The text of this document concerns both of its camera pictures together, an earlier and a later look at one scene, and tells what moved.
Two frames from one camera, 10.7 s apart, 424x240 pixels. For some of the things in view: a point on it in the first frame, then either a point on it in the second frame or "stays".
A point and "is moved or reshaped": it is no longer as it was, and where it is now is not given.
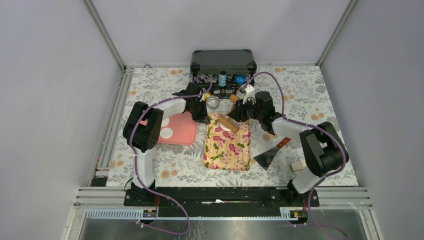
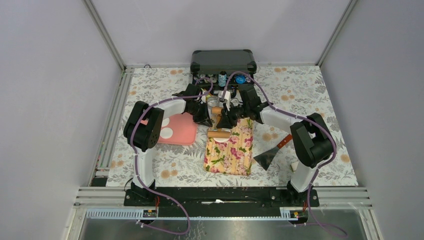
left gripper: [203, 117] stays
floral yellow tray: [225, 150] stays
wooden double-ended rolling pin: [227, 121] is moved or reshaped
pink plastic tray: [184, 129] stays
